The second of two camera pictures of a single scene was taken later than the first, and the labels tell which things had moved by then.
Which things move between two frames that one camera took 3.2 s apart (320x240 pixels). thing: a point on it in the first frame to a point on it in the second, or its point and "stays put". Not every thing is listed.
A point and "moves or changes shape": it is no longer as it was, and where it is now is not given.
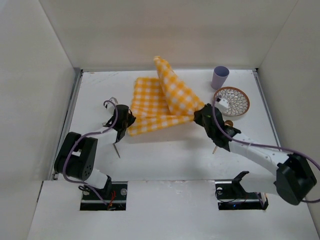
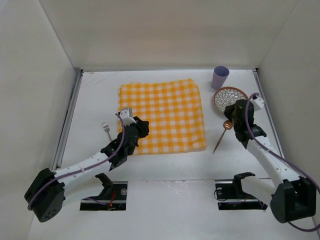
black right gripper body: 200,115 to 235,115
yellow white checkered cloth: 164,99 moves or changes shape
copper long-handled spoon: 227,123 stays put
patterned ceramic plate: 238,100 stays put
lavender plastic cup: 220,74 stays put
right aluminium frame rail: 255,72 stays put
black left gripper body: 129,119 to 139,126
